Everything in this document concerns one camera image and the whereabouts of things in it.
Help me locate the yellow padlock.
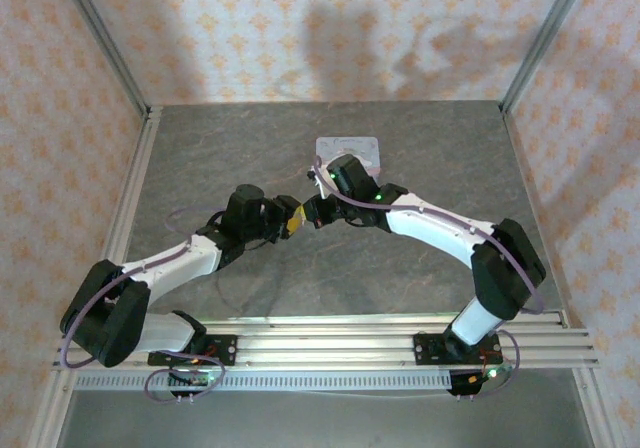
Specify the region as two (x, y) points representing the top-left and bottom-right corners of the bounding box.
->
(286, 205), (308, 235)

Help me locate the cartoon bunny print card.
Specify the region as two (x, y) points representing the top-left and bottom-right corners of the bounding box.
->
(315, 136), (382, 177)

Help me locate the thin black cable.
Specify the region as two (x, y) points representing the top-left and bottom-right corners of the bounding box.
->
(215, 262), (286, 322)

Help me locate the aluminium table side rail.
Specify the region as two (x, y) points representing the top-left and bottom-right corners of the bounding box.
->
(499, 102), (601, 332)
(42, 106), (165, 369)

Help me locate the aluminium base rail beam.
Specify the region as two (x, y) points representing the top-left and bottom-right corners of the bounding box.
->
(51, 311), (602, 370)

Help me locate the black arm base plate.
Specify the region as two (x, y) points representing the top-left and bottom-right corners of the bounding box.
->
(412, 331), (502, 368)
(148, 334), (239, 368)

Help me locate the slotted grey cable duct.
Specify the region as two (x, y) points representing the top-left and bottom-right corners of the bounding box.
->
(73, 369), (504, 393)

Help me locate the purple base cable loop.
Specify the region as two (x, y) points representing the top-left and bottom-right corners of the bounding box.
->
(143, 353), (227, 405)
(469, 328), (522, 400)

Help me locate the aluminium frame post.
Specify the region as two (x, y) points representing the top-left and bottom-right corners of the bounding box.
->
(499, 0), (596, 115)
(53, 0), (152, 119)

